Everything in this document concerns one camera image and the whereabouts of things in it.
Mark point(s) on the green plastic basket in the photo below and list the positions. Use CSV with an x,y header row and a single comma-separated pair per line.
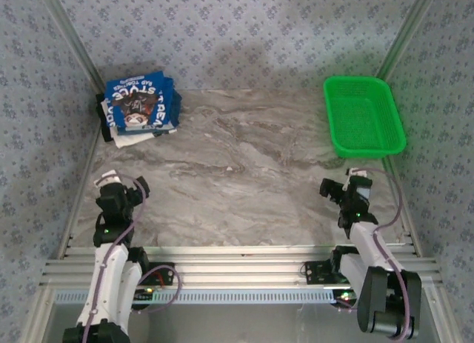
x,y
363,117

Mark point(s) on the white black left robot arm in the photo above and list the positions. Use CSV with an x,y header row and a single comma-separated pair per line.
x,y
105,283

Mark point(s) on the aluminium rail beam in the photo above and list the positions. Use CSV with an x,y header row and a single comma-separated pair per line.
x,y
237,263

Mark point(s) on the bright blue printed t-shirt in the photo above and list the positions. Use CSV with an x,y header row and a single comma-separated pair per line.
x,y
137,102

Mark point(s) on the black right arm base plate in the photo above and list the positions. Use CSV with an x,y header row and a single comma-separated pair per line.
x,y
318,272

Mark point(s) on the aluminium frame post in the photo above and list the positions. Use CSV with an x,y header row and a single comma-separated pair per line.
x,y
75,39
408,32

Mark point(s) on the white folded t-shirt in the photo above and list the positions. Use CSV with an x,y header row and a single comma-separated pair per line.
x,y
127,140

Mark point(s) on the small black controller board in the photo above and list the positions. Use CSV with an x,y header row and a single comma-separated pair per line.
x,y
344,298
146,295

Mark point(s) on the black folded t-shirt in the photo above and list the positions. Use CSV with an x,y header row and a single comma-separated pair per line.
x,y
104,130

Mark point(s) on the aluminium table side rail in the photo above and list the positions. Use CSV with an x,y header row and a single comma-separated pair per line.
x,y
79,195
409,228

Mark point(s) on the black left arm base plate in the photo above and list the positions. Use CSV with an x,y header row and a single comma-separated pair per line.
x,y
161,274

